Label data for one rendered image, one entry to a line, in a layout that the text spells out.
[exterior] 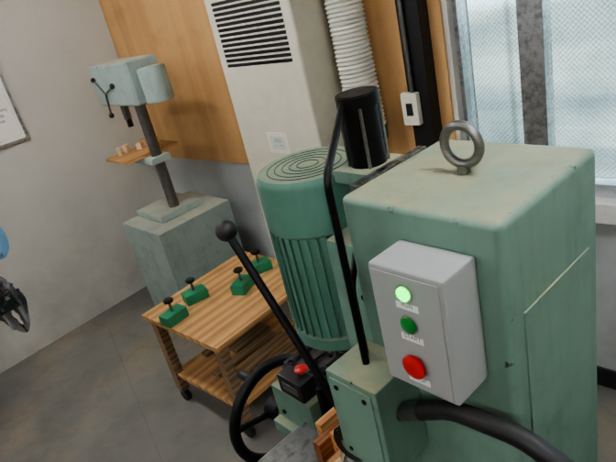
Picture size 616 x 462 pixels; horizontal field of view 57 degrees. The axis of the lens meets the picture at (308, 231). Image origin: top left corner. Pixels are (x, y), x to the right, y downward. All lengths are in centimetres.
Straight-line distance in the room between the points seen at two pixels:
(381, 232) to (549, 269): 19
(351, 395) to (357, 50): 176
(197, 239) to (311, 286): 235
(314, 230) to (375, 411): 28
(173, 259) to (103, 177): 105
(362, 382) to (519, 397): 19
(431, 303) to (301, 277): 36
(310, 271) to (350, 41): 154
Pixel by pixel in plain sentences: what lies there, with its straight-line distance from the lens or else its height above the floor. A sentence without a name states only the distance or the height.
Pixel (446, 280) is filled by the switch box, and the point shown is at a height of 148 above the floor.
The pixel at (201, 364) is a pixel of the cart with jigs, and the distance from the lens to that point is 289.
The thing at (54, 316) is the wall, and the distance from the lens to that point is 404.
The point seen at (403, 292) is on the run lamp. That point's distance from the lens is 59.
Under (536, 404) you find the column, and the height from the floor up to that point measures 126.
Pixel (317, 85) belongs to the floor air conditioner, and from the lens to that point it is 240.
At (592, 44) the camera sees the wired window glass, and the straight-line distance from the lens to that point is 216.
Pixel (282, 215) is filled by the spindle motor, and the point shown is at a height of 146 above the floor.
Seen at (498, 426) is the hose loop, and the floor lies 129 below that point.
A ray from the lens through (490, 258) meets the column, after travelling 60.
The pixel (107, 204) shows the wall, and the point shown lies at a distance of 404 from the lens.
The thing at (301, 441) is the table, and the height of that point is 90.
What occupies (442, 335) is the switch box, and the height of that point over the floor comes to 141.
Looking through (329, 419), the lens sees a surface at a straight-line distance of 120.
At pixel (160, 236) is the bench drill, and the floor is 69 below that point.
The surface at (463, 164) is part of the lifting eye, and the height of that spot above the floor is 153.
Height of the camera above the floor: 178
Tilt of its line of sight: 24 degrees down
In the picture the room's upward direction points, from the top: 14 degrees counter-clockwise
